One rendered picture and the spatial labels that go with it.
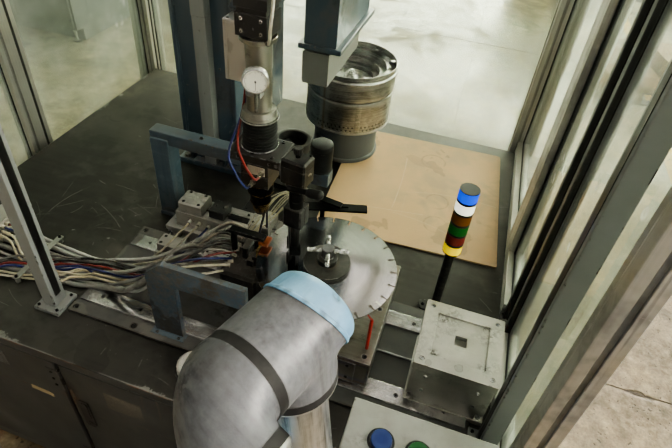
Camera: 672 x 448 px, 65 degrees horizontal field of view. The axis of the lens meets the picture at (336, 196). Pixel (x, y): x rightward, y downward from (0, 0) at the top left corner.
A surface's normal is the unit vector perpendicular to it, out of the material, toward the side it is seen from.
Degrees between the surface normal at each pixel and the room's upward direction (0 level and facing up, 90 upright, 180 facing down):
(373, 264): 0
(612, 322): 90
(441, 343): 0
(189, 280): 90
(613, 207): 90
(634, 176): 90
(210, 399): 24
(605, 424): 0
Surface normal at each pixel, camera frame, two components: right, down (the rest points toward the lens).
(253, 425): 0.60, -0.50
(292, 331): 0.43, -0.50
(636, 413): 0.07, -0.77
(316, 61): -0.31, 0.58
